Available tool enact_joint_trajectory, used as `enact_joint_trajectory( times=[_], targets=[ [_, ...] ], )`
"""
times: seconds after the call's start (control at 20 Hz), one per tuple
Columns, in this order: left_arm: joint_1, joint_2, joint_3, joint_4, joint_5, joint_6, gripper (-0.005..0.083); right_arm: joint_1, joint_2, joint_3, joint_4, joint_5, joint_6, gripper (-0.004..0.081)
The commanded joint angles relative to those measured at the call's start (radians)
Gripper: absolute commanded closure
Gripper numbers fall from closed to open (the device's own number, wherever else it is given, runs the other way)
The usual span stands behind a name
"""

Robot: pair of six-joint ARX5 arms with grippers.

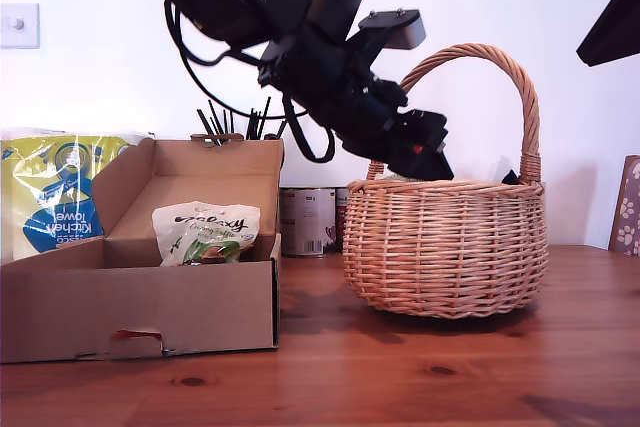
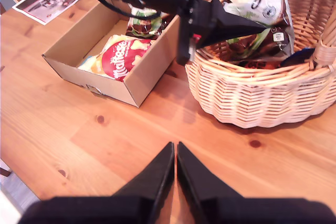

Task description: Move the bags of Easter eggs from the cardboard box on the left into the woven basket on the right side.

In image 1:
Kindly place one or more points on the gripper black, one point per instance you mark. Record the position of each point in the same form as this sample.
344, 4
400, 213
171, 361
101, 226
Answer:
380, 117

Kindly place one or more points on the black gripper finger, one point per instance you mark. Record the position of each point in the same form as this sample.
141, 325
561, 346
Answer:
620, 22

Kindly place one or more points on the white green Galaxy egg bag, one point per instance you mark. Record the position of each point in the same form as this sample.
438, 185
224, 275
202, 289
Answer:
395, 177
200, 227

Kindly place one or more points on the navy blue egg bag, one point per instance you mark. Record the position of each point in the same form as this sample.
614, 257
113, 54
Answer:
511, 178

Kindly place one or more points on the brown cardboard box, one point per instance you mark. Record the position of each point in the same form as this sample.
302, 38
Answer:
150, 307

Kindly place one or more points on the red label tin can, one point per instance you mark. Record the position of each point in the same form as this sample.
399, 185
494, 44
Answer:
342, 217

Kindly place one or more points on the white label tin can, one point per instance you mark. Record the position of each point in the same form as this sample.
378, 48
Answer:
307, 227

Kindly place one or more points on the brown paw-print chair cover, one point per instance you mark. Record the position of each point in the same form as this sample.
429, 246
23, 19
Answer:
631, 227

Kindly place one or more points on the kitchen towel pack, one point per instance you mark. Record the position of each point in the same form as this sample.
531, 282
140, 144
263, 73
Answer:
55, 187

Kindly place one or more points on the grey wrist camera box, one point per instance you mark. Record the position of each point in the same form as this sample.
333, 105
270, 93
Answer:
407, 34

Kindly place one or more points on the white wall light switch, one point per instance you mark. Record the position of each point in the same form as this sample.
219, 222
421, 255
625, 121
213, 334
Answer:
22, 27

